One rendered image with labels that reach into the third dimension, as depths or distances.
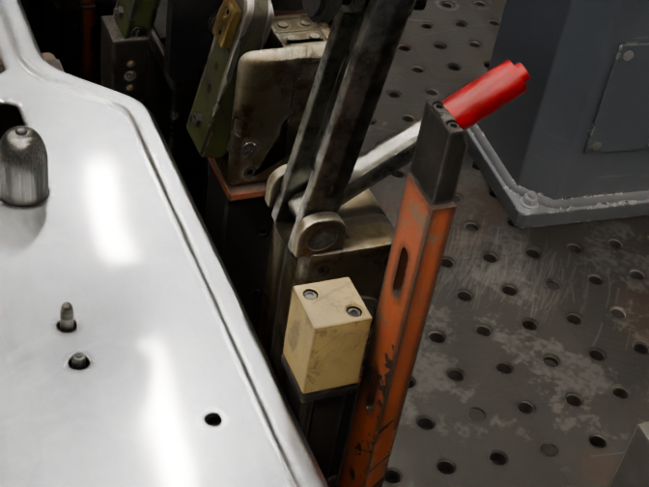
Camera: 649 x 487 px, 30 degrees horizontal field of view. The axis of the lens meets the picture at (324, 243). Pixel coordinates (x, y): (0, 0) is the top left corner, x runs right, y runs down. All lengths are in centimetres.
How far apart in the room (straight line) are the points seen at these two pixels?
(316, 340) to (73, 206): 22
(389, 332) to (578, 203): 72
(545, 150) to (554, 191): 5
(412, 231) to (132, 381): 19
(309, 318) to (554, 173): 71
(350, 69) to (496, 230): 69
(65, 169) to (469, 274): 55
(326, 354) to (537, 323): 59
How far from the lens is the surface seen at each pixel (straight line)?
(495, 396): 113
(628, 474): 46
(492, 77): 70
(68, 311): 70
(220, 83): 84
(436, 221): 58
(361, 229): 72
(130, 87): 100
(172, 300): 73
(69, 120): 87
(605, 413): 116
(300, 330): 65
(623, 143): 132
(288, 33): 85
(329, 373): 66
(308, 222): 68
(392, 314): 64
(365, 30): 63
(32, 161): 78
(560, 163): 131
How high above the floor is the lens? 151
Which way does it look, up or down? 40 degrees down
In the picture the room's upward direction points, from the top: 10 degrees clockwise
